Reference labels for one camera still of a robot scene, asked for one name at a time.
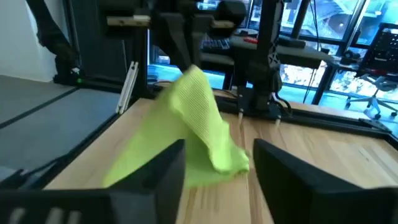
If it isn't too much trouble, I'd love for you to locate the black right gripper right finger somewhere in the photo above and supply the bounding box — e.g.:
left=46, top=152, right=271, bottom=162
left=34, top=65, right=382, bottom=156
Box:
left=252, top=138, right=398, bottom=224

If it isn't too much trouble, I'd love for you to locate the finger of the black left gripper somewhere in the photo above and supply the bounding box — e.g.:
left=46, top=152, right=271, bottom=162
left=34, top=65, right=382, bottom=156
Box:
left=150, top=14, right=193, bottom=72
left=190, top=14, right=215, bottom=68

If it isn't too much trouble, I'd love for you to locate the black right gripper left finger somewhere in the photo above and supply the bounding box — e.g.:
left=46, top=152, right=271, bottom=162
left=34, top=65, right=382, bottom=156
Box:
left=0, top=139, right=187, bottom=224

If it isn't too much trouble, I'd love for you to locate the green microfiber towel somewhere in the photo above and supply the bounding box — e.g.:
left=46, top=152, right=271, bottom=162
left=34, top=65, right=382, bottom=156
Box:
left=101, top=64, right=251, bottom=189

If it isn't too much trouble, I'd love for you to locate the black computer keyboard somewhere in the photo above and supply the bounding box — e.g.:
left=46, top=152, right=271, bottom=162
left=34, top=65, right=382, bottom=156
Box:
left=201, top=37, right=232, bottom=52

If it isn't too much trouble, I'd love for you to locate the white aluminium extrusion bar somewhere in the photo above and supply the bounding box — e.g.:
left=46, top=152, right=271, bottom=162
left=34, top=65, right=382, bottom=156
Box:
left=116, top=60, right=139, bottom=114

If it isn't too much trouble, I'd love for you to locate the grey desk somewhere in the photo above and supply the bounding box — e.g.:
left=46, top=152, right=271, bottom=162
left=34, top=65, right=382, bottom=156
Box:
left=198, top=35, right=336, bottom=75

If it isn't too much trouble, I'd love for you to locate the black stand leg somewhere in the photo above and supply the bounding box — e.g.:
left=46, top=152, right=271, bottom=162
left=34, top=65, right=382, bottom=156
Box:
left=25, top=0, right=81, bottom=85

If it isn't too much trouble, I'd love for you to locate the black mesh office chair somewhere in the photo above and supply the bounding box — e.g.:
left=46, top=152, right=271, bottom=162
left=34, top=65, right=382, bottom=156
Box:
left=344, top=22, right=398, bottom=121

